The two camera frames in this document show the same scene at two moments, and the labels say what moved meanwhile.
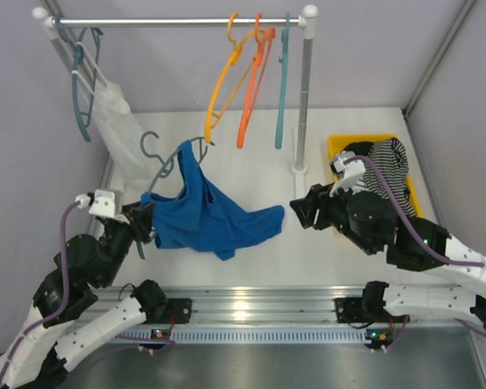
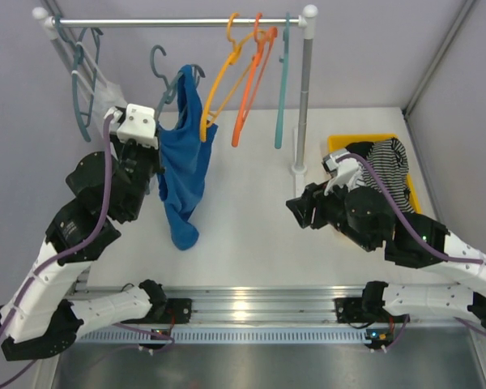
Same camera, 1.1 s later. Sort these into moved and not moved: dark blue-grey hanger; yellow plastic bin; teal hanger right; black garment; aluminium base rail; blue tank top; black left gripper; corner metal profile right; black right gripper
Moved: blue tank top; black left gripper; dark blue-grey hanger
Not moved: corner metal profile right; black garment; teal hanger right; yellow plastic bin; black right gripper; aluminium base rail
